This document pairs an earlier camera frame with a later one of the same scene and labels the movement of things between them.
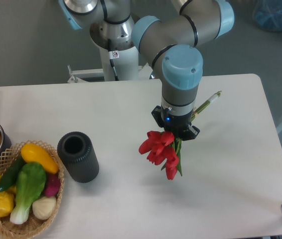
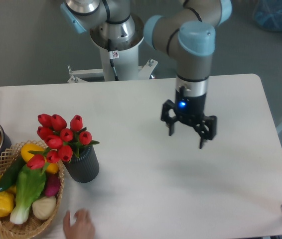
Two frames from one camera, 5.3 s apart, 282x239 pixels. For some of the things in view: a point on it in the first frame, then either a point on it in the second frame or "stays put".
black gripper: [180, 125] -> [190, 109]
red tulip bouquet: [163, 148] -> [62, 142]
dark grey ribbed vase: [76, 151] stays put
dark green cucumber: [9, 177] stays put
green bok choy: [31, 179] stays put
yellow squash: [32, 153] stays put
